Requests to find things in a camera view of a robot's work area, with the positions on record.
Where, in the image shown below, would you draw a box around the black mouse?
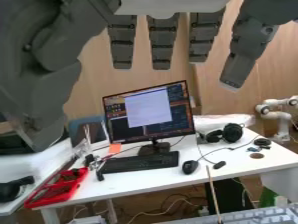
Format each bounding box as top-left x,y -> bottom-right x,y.
181,159 -> 201,176

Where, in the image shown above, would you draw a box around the small white jointed device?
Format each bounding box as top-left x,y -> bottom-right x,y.
254,95 -> 298,144

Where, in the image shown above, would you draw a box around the black keyboard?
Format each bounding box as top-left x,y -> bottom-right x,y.
97,150 -> 181,175

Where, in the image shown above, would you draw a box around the thin stick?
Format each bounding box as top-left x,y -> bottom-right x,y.
203,164 -> 223,224

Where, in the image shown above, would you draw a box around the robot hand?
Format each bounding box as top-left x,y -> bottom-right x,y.
0,0 -> 298,153

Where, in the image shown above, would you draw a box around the small black device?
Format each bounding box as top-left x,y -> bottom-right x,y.
94,169 -> 106,182

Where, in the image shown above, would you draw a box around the red tray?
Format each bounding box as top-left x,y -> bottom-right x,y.
54,167 -> 90,188
23,179 -> 84,210

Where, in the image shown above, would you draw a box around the orange sticky note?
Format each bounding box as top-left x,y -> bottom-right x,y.
108,142 -> 124,155

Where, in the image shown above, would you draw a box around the white desk with screen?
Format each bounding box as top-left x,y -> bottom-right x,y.
30,113 -> 298,224

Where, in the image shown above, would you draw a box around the computer screen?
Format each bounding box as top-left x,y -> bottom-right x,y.
101,79 -> 198,158

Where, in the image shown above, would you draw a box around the black headphones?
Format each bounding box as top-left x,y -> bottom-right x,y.
0,175 -> 36,204
195,122 -> 246,145

